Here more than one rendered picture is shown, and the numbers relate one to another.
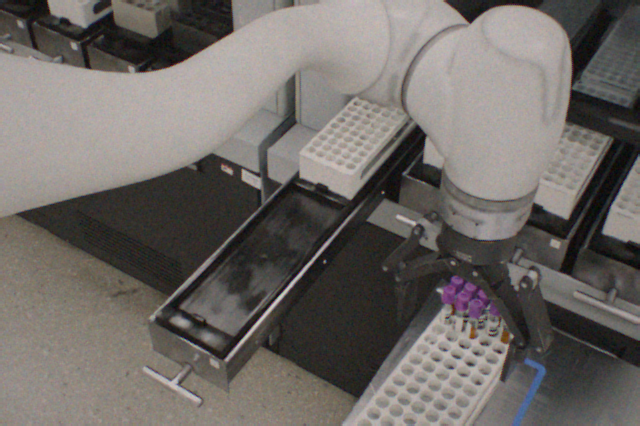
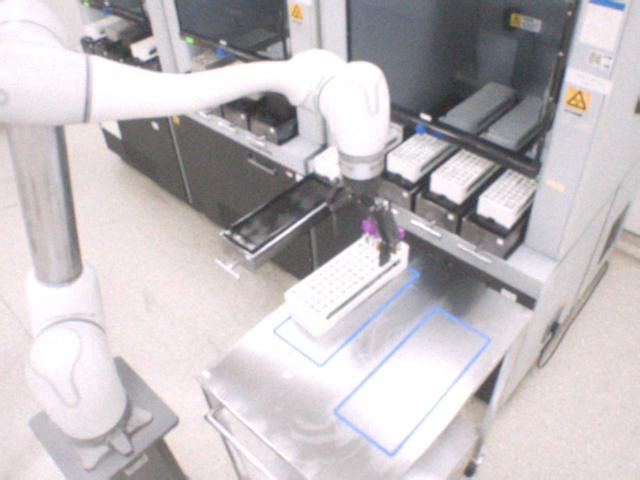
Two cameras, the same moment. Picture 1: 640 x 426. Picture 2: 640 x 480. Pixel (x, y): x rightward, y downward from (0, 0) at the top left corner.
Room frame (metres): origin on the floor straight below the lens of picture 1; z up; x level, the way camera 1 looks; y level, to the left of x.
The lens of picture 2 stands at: (-0.30, -0.29, 1.76)
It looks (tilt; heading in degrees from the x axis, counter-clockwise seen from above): 43 degrees down; 14
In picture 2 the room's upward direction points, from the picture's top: 4 degrees counter-clockwise
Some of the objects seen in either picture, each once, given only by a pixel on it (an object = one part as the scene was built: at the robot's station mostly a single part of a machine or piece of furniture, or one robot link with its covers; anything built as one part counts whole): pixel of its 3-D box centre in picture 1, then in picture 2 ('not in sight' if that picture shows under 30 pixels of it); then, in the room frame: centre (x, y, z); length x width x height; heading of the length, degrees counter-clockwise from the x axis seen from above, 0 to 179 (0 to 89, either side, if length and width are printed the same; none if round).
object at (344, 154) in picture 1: (370, 130); (360, 150); (1.08, -0.08, 0.83); 0.30 x 0.10 x 0.06; 148
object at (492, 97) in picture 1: (495, 93); (357, 104); (0.58, -0.15, 1.27); 0.13 x 0.11 x 0.16; 35
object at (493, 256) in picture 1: (475, 245); (361, 187); (0.57, -0.16, 1.09); 0.08 x 0.07 x 0.09; 55
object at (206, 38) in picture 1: (199, 40); (278, 101); (1.33, 0.24, 0.85); 0.12 x 0.02 x 0.06; 59
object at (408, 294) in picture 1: (407, 298); (339, 222); (0.61, -0.10, 0.95); 0.03 x 0.01 x 0.07; 145
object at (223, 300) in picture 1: (313, 215); (320, 193); (0.93, 0.01, 0.78); 0.73 x 0.14 x 0.09; 148
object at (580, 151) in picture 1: (571, 147); (472, 167); (1.04, -0.42, 0.83); 0.30 x 0.10 x 0.06; 148
